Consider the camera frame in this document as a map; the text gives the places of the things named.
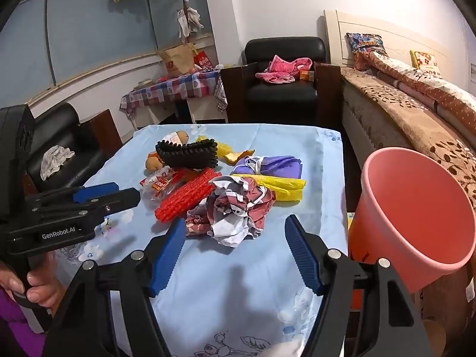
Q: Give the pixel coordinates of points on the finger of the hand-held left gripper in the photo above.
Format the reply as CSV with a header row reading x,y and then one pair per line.
x,y
119,200
95,191

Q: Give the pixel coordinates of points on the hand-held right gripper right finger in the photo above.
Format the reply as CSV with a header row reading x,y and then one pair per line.
x,y
303,256

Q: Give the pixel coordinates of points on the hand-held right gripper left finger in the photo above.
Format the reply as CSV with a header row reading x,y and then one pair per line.
x,y
169,256

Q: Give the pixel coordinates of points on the red snack wrapper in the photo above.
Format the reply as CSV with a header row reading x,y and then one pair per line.
x,y
160,182

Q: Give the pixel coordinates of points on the orange peel piece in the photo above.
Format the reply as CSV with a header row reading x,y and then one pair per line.
x,y
154,161

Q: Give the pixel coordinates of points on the red foam net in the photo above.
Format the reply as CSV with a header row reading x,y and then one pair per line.
x,y
186,193

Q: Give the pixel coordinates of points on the yellow plastic bag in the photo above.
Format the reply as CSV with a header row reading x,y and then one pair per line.
x,y
282,187

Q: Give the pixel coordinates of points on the printed paper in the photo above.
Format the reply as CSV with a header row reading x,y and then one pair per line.
x,y
234,208

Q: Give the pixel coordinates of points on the black foam net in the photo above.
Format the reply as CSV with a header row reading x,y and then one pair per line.
x,y
186,154

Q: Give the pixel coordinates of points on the purple plastic bag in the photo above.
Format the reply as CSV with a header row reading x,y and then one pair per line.
x,y
275,165

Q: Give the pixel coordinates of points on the pink plastic bin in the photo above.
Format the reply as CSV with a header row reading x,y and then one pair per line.
x,y
409,212

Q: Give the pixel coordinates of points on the yellow peel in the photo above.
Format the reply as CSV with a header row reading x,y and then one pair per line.
x,y
222,148

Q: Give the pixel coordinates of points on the person's left forearm purple sleeve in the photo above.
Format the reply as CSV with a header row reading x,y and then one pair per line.
x,y
15,327

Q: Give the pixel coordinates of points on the person's left hand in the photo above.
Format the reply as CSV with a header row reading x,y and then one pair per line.
x,y
44,286

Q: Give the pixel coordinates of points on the white crumpled cloth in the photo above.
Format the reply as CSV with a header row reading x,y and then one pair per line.
x,y
55,160

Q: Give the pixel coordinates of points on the black leather armchair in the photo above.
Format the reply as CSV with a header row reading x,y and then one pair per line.
x,y
55,126
282,93

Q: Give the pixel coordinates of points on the light blue floral tablecloth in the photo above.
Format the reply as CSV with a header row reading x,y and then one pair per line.
x,y
230,297

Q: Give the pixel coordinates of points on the brown walnut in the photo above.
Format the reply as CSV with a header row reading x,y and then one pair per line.
x,y
183,137

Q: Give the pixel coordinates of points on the checked tablecloth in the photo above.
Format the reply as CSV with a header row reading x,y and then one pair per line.
x,y
167,89

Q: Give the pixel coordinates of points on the small white table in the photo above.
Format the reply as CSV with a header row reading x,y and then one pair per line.
x,y
204,108

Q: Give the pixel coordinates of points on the white wooden bed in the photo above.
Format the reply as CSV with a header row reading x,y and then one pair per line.
x,y
357,119

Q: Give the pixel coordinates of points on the brown paper bag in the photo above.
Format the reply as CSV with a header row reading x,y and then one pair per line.
x,y
178,61

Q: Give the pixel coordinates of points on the red gift bag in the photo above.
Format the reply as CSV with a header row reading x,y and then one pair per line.
x,y
203,60

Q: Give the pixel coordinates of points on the brown leaf-patterned blanket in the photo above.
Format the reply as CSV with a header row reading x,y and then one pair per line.
x,y
409,119

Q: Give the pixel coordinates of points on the small orange box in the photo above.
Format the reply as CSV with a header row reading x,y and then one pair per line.
x,y
306,75

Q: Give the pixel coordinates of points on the pink garment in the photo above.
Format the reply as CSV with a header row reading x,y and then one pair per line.
x,y
280,68

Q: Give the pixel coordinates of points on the white hanging rags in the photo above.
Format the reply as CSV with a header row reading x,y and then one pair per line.
x,y
187,22

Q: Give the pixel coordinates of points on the pink dotted quilt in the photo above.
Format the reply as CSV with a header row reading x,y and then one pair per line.
x,y
446,96

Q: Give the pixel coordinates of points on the colourful printed pillow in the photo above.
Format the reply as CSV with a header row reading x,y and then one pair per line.
x,y
366,46

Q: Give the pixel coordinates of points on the yellow flowered pillow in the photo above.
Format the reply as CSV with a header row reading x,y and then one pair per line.
x,y
425,61

